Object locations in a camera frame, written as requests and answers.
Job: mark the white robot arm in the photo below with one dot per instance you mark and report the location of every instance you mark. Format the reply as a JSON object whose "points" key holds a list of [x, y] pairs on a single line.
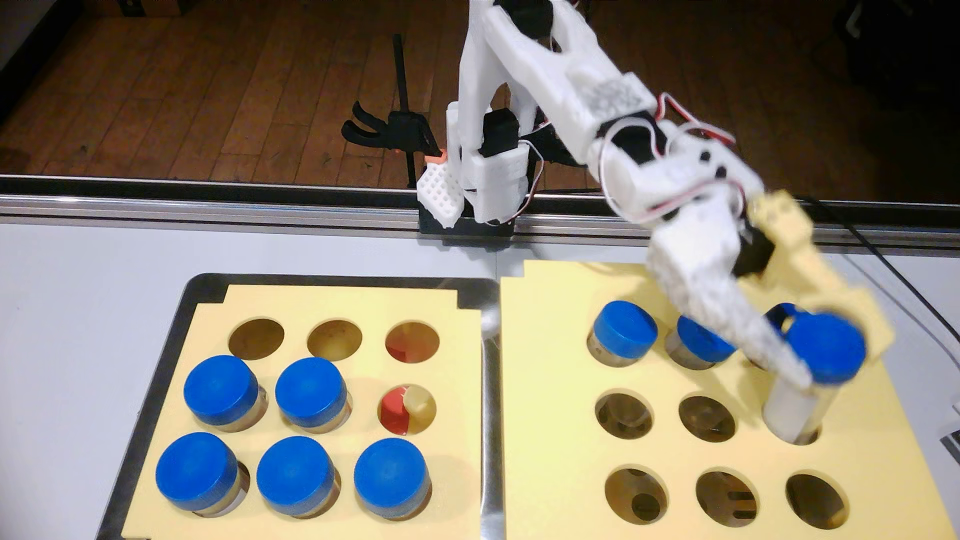
{"points": [[555, 67]]}

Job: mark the large yellow foam rack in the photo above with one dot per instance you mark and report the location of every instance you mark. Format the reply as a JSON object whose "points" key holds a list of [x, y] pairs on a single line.
{"points": [[555, 390]]}

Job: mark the yellow foam rack in tray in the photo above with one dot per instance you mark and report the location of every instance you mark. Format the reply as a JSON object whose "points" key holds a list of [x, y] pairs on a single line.
{"points": [[459, 450]]}

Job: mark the small grey object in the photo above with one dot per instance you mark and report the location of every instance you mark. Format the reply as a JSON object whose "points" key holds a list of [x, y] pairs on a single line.
{"points": [[954, 442]]}

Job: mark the metal tray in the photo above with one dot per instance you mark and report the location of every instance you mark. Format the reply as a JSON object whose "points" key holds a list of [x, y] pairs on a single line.
{"points": [[161, 360]]}

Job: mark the aluminium table rail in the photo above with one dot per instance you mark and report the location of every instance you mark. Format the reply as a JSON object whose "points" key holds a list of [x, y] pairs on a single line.
{"points": [[225, 210]]}

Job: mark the white gripper with motor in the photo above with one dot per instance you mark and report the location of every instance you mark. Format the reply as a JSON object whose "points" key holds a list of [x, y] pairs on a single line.
{"points": [[700, 260]]}

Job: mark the white perforated board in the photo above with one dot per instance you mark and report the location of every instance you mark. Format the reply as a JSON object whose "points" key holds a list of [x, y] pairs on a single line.
{"points": [[439, 191]]}

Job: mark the dark bulky object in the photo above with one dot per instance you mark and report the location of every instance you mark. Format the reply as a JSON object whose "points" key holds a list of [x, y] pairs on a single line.
{"points": [[900, 52]]}

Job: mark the blue capped clear test tube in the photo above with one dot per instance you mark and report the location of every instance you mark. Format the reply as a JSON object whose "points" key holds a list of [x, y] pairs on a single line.
{"points": [[701, 341], [310, 390], [220, 388], [390, 476], [195, 469], [295, 472], [825, 345], [624, 328], [780, 313]]}

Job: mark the black clamp with orange trigger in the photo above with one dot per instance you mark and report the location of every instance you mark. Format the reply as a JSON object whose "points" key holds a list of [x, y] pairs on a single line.
{"points": [[405, 127]]}

